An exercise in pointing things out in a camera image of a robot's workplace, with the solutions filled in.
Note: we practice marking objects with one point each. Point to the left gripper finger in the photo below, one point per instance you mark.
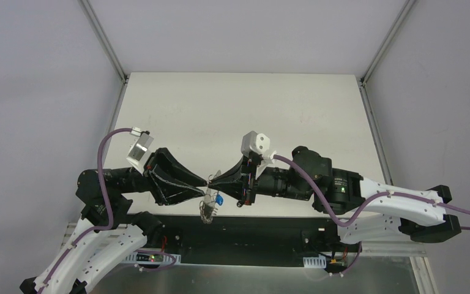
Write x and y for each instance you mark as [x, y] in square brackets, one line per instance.
[164, 161]
[167, 194]

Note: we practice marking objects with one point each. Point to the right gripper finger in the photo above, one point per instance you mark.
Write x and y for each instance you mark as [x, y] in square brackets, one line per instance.
[233, 190]
[232, 176]

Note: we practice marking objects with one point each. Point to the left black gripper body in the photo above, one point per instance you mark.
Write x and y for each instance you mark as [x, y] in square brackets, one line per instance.
[151, 176]

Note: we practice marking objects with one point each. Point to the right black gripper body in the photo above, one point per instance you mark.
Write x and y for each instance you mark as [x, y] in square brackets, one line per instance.
[249, 179]

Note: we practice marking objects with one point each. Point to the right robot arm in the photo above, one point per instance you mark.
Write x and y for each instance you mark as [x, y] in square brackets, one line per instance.
[361, 208]

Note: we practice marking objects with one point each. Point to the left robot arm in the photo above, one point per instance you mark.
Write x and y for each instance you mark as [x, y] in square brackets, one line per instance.
[106, 233]

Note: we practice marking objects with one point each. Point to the left circuit board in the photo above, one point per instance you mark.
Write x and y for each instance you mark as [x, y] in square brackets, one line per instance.
[151, 259]

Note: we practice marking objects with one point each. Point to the circuit board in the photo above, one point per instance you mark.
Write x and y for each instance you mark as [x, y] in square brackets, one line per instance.
[324, 263]
[151, 259]

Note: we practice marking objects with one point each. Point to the right circuit board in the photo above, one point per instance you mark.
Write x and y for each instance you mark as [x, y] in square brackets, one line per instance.
[324, 263]

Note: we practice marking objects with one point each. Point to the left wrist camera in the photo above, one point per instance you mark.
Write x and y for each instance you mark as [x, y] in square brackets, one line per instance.
[139, 148]

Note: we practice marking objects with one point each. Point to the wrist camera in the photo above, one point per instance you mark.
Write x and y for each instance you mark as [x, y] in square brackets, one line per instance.
[139, 148]
[256, 146]

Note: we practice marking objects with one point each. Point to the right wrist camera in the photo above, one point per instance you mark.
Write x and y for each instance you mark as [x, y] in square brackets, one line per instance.
[256, 146]

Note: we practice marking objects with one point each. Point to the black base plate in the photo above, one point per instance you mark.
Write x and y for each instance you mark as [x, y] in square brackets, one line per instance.
[250, 241]

